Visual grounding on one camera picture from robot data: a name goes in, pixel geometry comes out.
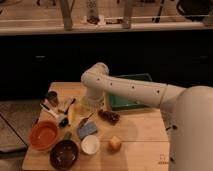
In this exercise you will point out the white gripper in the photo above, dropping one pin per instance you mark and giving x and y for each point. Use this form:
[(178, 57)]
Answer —
[(94, 97)]

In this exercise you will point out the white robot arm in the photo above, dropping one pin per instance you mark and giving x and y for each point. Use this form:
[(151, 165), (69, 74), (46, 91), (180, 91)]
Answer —
[(190, 110)]

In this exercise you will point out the green plastic tray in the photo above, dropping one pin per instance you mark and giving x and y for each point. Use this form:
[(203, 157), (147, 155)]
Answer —
[(117, 102)]

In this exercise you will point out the yellow banana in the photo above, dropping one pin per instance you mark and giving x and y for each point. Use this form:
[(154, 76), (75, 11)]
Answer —
[(71, 114)]

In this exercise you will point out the brown chocolate bar piece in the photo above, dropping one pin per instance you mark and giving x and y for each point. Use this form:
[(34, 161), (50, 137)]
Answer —
[(109, 116)]

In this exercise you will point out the blue sponge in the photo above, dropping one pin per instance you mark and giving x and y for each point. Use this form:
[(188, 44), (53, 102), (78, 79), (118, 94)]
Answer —
[(88, 129)]

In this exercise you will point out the silver metal can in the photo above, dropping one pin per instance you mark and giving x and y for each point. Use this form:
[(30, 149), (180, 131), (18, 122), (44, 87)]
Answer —
[(52, 98)]

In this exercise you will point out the small green pepper toy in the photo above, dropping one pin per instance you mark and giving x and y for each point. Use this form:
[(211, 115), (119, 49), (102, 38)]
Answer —
[(68, 136)]

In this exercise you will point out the small white bowl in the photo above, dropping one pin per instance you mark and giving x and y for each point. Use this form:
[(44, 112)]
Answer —
[(90, 144)]

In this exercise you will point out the orange bowl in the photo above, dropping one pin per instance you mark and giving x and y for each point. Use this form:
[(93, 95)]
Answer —
[(43, 135)]

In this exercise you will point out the dark brown bowl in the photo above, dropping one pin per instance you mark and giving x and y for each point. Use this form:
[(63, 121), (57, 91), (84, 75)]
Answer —
[(63, 155)]

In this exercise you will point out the black handled spatula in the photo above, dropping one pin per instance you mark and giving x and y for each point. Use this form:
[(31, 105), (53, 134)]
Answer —
[(64, 105)]

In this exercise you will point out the white handled brush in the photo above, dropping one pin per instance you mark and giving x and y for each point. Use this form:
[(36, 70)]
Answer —
[(59, 117)]

